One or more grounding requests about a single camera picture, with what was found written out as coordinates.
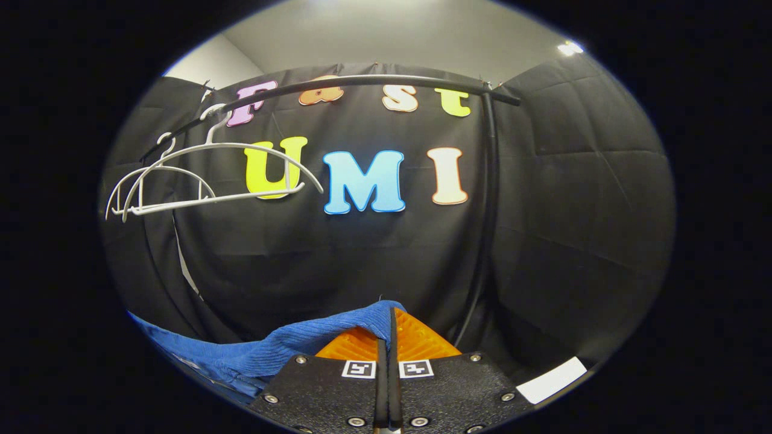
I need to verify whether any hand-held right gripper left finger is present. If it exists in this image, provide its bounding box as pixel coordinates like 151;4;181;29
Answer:
248;327;390;433

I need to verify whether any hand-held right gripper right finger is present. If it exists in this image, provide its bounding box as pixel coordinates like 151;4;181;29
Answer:
389;307;534;434

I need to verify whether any blue corduroy jacket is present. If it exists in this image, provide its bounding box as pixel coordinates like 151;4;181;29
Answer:
128;300;408;398

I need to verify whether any white plastic clothes hanger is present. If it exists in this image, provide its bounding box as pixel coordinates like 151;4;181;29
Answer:
122;104;324;222
105;133;217;221

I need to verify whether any black metal clothes rack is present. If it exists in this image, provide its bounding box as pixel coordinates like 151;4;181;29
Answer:
139;74;522;349

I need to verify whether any black backdrop cloth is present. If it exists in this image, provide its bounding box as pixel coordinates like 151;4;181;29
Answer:
100;60;676;386

